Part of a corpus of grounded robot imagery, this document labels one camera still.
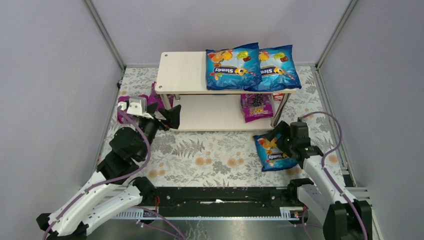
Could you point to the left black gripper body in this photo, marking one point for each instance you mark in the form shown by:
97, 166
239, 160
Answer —
157, 118

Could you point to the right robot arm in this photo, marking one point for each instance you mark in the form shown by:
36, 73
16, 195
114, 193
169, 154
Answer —
341, 214

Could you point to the blue Slendy bag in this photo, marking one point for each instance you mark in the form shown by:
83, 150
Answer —
277, 70
271, 157
235, 68

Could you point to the white wooden two-tier shelf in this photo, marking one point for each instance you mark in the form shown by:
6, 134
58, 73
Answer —
183, 74

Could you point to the purple candy bag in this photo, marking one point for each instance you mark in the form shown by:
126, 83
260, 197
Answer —
155, 97
125, 99
256, 106

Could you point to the slotted cable duct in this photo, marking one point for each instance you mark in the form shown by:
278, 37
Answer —
267, 214

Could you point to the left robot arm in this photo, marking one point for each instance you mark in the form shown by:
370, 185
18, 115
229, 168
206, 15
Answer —
113, 187

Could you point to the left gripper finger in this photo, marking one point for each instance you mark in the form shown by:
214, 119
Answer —
151, 109
171, 116

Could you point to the red white packet behind shelf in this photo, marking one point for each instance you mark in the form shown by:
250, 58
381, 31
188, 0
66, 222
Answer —
278, 96

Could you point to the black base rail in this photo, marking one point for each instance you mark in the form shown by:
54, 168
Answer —
262, 196

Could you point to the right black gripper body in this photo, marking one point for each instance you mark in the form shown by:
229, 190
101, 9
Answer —
278, 135

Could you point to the floral patterned table mat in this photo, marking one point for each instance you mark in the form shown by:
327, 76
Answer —
229, 158

